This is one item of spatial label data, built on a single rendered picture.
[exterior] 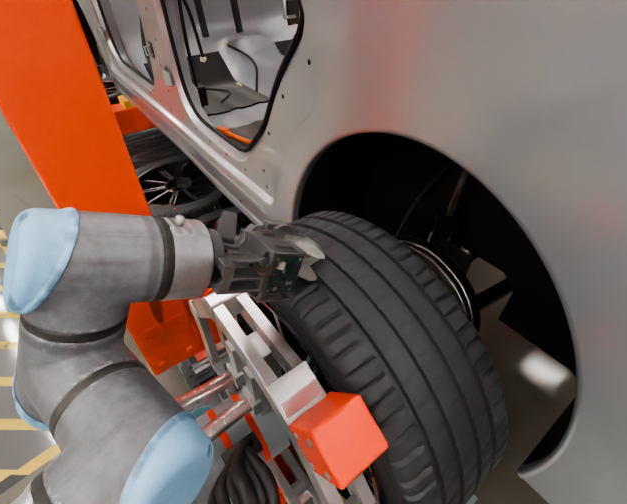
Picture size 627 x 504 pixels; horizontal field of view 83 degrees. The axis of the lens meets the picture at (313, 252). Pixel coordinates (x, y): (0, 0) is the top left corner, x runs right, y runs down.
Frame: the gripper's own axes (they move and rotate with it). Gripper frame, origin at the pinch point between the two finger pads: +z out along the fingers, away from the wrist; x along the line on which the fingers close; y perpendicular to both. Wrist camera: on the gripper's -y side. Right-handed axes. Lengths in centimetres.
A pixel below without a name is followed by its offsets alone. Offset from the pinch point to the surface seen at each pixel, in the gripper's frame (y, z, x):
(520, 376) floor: 15, 150, -57
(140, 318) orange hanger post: -45, -6, -45
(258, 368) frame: 7.8, -10.3, -14.2
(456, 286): 8.3, 39.0, -3.8
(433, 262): 1.8, 37.1, -1.2
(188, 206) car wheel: -133, 42, -44
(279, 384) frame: 11.5, -9.3, -14.0
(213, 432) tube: 5.7, -12.6, -27.8
